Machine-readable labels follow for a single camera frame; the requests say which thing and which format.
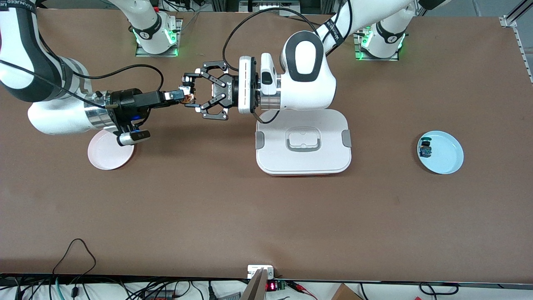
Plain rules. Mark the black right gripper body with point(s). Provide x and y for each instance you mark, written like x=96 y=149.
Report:
x=130 y=103

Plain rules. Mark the brown cardboard box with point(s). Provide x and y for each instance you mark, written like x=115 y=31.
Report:
x=345 y=293

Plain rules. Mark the orange push-button switch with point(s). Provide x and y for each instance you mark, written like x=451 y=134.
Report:
x=188 y=95

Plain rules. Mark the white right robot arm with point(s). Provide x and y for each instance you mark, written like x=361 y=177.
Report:
x=50 y=116

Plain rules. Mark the blue push-button switch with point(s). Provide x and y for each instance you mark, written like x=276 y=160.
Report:
x=425 y=151

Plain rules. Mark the light blue round plate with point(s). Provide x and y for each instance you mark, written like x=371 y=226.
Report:
x=447 y=152

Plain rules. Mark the small white metal bracket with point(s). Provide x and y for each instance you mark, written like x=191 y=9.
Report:
x=255 y=270

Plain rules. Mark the pale pink round plate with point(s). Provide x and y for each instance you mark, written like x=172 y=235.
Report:
x=110 y=157

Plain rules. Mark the grey slanted bar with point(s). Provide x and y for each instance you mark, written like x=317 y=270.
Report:
x=256 y=287

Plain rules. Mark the white lidded lunch box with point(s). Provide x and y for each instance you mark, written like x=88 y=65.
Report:
x=304 y=162

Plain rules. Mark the white power strip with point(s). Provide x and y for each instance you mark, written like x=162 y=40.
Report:
x=275 y=7

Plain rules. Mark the red digit display module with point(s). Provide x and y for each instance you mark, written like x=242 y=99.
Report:
x=272 y=286

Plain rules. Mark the red clip test leads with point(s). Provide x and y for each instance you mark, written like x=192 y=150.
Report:
x=302 y=288

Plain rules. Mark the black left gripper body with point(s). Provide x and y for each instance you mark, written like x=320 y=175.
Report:
x=228 y=91

